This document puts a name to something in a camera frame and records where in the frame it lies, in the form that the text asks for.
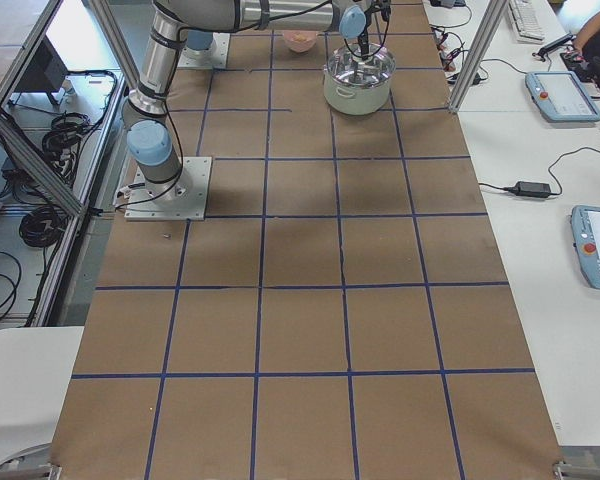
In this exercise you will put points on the black gripper near lid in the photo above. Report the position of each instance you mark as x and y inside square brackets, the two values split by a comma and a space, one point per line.
[364, 41]

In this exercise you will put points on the glass pot lid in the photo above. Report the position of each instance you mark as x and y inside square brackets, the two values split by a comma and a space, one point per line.
[346, 68]

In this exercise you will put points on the robot arm near lid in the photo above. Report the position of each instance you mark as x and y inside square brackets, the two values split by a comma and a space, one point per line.
[266, 112]

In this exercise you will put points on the white electric cooking pot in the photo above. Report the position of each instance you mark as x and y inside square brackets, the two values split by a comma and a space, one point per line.
[355, 101]

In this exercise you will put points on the pink bowl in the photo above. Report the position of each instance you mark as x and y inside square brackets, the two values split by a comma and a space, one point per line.
[299, 41]

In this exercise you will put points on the white keyboard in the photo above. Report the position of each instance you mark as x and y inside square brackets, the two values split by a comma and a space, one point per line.
[522, 18]

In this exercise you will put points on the upper teach pendant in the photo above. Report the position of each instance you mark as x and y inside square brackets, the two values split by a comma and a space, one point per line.
[561, 97]

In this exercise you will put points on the teach pendant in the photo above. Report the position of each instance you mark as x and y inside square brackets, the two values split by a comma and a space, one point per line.
[585, 226]
[561, 97]

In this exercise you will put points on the black power brick on table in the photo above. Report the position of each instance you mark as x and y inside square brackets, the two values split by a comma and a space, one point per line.
[530, 189]

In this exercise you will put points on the lower teach pendant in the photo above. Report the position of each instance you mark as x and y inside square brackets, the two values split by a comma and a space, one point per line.
[585, 226]

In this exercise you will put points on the aluminium frame post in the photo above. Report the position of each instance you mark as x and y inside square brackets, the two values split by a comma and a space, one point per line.
[479, 45]

